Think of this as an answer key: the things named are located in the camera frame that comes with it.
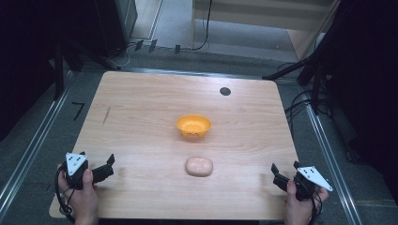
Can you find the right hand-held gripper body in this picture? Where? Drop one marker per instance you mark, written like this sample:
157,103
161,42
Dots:
308,182

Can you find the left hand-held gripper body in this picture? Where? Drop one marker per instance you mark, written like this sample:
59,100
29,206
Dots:
75,165

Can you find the pale pink bread bun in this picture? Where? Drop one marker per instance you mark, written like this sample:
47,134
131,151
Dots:
199,166

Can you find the orange plastic bowl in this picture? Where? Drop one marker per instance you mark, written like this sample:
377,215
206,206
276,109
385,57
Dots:
194,125

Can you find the person's right hand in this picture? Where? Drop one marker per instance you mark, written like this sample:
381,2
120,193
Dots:
300,209

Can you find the person's left hand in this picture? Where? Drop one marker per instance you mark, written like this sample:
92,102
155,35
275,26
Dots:
82,200

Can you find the black metal stand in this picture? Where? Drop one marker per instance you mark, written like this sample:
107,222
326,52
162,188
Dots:
58,72
313,68

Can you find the black round table grommet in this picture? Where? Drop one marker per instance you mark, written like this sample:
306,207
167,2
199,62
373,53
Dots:
225,91

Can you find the dark curtain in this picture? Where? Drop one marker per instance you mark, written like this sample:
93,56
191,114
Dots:
369,78
25,56

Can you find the black cabinet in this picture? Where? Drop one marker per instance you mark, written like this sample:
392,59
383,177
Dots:
115,25

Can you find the light wooden shelf unit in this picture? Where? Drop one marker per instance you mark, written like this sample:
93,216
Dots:
266,18

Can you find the metal floor rail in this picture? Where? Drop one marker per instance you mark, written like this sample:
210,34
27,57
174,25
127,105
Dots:
331,156
34,143

